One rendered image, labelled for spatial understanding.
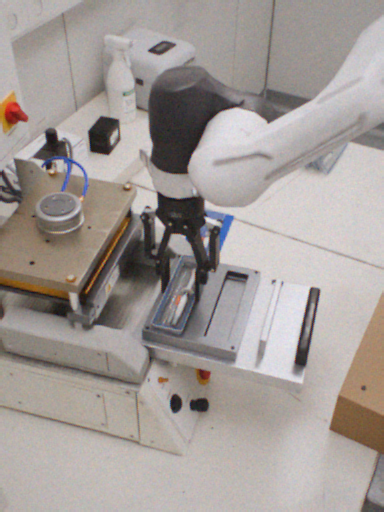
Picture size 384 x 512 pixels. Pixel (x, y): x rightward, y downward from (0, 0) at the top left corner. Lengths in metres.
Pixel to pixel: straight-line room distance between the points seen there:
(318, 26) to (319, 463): 2.57
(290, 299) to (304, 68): 2.48
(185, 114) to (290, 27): 2.66
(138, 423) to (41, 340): 0.23
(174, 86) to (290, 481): 0.72
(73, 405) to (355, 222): 0.90
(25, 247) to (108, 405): 0.31
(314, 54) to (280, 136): 2.74
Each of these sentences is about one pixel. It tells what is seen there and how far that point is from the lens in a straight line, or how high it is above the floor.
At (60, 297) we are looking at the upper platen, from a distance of 1.08.
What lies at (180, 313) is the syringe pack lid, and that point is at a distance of 1.08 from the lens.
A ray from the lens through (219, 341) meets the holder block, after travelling 1.05.
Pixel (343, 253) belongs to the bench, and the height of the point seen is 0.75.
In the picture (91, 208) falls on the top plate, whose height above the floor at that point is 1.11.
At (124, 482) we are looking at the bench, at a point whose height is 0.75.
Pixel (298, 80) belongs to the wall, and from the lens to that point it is 3.58.
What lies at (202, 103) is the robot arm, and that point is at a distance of 0.85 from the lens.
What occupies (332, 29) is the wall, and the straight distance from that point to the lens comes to 3.42.
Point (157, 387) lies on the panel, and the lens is 1.12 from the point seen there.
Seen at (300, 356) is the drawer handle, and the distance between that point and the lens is 1.05.
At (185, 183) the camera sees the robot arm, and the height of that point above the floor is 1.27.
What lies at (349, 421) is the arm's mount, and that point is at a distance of 1.23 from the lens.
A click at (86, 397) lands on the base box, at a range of 1.16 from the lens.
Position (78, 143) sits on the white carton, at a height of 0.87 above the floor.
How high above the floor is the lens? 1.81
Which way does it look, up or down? 43 degrees down
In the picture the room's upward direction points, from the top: 1 degrees clockwise
